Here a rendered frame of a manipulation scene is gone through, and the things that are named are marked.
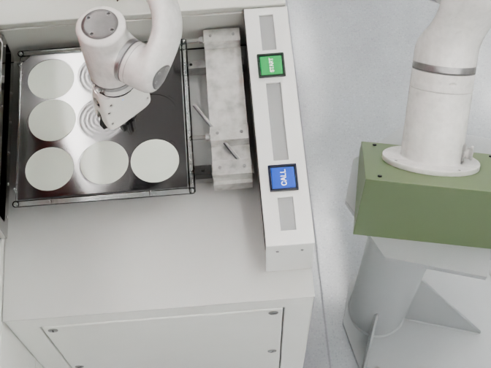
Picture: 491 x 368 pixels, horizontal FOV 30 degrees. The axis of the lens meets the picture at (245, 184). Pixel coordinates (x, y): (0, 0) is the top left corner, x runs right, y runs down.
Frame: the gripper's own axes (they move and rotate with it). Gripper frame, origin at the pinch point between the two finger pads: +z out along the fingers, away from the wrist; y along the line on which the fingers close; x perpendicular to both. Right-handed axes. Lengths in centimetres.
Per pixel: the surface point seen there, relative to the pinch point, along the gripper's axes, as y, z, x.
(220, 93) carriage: 23.0, 13.4, 0.0
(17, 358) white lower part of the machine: -44, 34, -11
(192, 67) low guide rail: 23.8, 16.1, 10.6
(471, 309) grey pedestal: 62, 101, -60
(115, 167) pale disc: -5.2, 11.7, -0.2
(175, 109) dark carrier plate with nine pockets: 12.7, 11.6, 2.3
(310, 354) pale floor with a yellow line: 18, 103, -38
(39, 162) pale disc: -16.3, 11.6, 11.4
